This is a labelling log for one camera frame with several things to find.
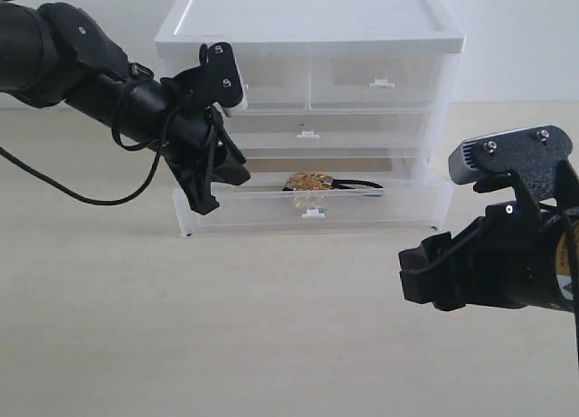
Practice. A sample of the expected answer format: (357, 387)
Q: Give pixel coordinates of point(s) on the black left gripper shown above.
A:
(177, 118)

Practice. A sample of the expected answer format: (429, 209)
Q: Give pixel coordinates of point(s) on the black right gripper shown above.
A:
(499, 260)

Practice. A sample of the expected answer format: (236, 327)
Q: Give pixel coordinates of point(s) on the clear wide drawer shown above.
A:
(325, 194)
(263, 132)

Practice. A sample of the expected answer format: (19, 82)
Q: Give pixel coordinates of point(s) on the gold keychain with black strap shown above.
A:
(315, 183)

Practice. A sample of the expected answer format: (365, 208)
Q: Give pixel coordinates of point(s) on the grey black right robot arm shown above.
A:
(570, 272)

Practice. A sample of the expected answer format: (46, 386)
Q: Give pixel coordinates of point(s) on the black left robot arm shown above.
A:
(57, 54)

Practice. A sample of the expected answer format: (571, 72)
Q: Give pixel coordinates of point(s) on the white plastic drawer cabinet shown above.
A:
(322, 29)

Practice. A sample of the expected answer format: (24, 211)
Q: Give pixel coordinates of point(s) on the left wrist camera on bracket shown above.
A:
(216, 80)

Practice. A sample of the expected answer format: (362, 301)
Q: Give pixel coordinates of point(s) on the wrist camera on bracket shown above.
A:
(534, 162)
(216, 80)

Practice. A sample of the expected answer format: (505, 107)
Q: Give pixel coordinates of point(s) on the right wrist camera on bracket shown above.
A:
(534, 162)

